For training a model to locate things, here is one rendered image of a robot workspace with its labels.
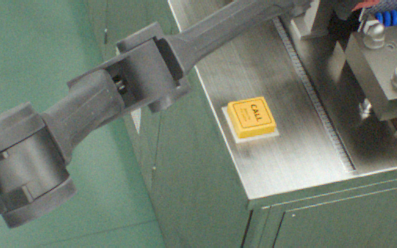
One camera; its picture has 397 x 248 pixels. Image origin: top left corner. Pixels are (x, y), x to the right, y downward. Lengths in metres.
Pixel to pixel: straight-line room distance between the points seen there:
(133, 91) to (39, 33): 1.80
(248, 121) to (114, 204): 1.03
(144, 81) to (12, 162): 0.39
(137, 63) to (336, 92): 0.64
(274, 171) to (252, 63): 0.25
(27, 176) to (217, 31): 0.54
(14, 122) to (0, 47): 2.12
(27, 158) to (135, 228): 1.73
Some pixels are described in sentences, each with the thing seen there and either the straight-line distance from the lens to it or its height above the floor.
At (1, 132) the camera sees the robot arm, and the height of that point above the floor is 1.52.
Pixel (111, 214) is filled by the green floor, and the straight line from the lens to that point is 2.66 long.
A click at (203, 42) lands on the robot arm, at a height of 1.26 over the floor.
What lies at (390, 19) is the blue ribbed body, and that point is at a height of 1.04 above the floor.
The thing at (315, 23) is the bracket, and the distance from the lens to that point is 1.88.
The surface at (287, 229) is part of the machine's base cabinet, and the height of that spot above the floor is 0.76.
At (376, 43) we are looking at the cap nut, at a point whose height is 1.04.
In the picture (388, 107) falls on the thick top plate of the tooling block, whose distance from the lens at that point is 1.68.
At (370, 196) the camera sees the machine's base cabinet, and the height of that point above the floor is 0.81.
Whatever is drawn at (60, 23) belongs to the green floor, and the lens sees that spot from 3.10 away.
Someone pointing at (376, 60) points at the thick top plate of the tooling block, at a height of 1.03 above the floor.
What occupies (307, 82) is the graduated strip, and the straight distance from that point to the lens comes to 1.82.
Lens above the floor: 2.25
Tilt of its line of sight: 52 degrees down
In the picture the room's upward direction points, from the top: 10 degrees clockwise
